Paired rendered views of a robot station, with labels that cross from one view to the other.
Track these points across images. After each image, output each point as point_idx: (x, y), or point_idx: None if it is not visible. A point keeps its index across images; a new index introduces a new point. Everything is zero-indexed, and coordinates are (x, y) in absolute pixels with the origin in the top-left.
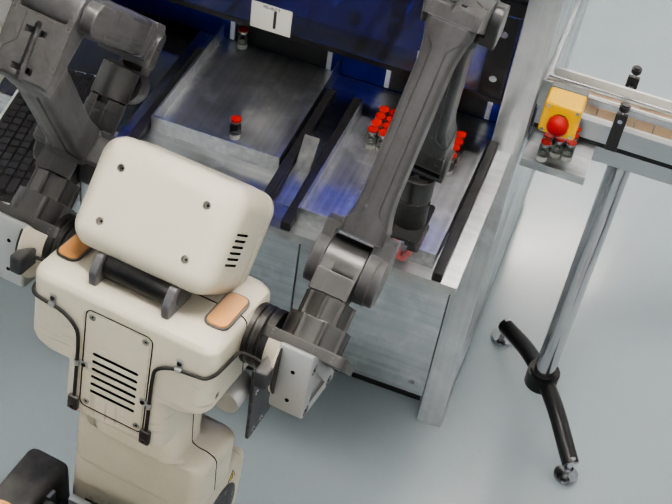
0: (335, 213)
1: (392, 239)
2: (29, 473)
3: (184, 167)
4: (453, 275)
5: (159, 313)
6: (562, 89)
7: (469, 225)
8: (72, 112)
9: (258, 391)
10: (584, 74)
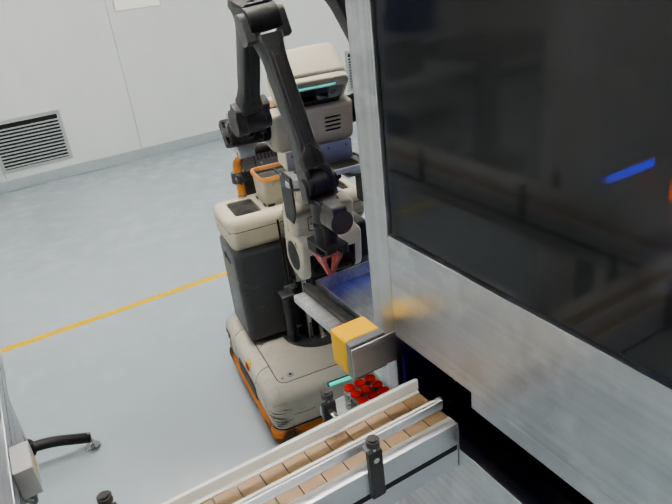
0: (265, 98)
1: (236, 106)
2: (354, 217)
3: (297, 47)
4: (303, 298)
5: None
6: (368, 331)
7: (334, 320)
8: (347, 33)
9: (281, 187)
10: (411, 413)
